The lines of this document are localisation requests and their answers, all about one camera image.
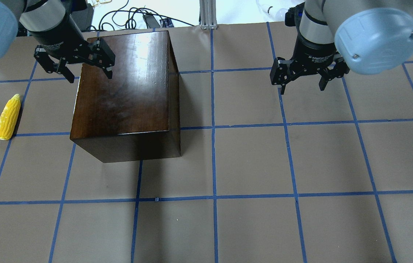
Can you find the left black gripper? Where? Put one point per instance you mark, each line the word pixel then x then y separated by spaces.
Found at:
pixel 57 37

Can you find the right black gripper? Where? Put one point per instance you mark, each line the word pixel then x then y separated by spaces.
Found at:
pixel 315 52

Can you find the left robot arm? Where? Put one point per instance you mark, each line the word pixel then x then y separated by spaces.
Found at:
pixel 34 15

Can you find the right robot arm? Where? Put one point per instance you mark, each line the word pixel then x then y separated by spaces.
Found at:
pixel 335 37

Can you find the dark wooden drawer cabinet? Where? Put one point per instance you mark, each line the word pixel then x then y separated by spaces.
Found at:
pixel 135 114

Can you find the yellow corn cob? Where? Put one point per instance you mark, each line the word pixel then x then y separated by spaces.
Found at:
pixel 9 117

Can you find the black power adapter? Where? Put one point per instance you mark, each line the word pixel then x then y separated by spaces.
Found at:
pixel 151 21

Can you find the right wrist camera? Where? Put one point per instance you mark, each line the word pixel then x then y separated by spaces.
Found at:
pixel 294 15

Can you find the aluminium frame post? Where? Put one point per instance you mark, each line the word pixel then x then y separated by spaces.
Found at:
pixel 208 18

